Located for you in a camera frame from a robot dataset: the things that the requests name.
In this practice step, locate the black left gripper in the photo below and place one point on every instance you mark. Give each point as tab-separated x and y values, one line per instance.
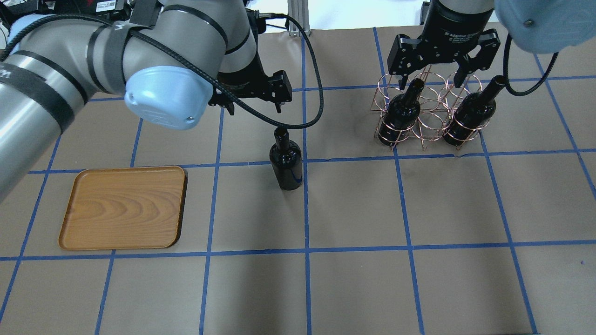
243	80

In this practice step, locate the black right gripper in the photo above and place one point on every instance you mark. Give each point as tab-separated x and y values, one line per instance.
449	29

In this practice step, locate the dark wine bottle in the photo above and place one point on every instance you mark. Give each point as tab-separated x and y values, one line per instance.
286	160
401	115
473	113

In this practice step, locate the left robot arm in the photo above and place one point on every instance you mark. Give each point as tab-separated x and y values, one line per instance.
197	52

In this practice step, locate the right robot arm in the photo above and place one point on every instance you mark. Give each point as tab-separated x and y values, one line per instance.
454	32

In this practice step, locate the wooden tray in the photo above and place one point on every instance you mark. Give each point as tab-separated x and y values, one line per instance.
127	208

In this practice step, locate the copper wire bottle basket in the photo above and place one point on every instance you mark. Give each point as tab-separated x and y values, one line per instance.
438	103

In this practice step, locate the aluminium frame post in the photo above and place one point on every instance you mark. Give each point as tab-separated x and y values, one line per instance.
299	10

